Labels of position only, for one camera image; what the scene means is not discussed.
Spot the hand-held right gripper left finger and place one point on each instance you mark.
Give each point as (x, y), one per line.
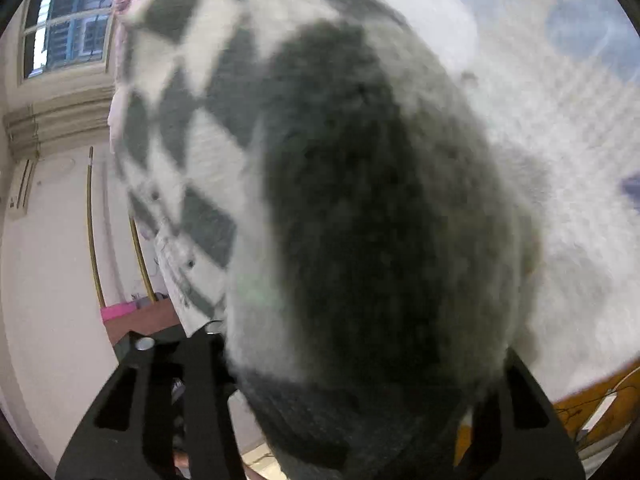
(200, 400)

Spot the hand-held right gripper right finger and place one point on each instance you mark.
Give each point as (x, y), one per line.
(520, 420)

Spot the grey white checkered cardigan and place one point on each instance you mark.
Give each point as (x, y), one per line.
(350, 210)

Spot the white power strip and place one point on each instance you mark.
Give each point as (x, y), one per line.
(600, 415)

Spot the white floral bed sheet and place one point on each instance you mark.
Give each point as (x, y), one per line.
(575, 160)

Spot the white air conditioner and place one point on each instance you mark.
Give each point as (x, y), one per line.
(20, 190)

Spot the barred window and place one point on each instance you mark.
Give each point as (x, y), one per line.
(70, 25)

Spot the short wooden wall rail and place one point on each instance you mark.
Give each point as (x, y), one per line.
(142, 265)

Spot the long wooden wall rail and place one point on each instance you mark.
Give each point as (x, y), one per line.
(93, 240)

